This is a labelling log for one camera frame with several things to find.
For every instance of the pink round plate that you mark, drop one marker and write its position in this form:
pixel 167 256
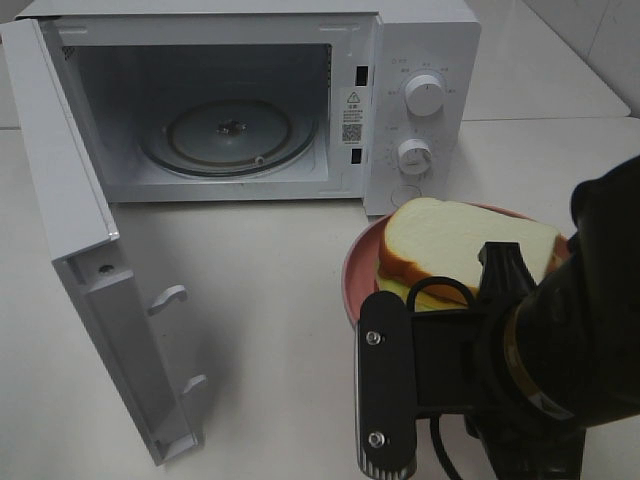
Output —
pixel 360 265

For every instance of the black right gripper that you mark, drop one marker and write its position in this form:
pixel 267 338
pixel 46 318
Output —
pixel 461 368

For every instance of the white microwave door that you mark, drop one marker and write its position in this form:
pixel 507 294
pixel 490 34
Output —
pixel 62 144

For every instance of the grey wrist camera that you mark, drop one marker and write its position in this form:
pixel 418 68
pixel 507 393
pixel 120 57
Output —
pixel 386 398

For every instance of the white upper microwave knob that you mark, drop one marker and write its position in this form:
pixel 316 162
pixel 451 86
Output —
pixel 424 94

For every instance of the white microwave oven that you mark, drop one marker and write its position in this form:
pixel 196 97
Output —
pixel 345 62

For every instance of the round door release button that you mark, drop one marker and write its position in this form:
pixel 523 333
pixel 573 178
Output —
pixel 404 193

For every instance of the white lower microwave knob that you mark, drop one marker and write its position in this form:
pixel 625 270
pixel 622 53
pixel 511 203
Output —
pixel 414 157

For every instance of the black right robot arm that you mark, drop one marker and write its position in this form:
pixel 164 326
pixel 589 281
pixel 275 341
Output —
pixel 534 365

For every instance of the white microwave knob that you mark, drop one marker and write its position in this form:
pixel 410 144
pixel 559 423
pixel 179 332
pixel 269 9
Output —
pixel 424 94
pixel 414 157

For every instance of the white bread sandwich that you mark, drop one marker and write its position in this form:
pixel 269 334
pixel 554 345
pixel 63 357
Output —
pixel 428 237

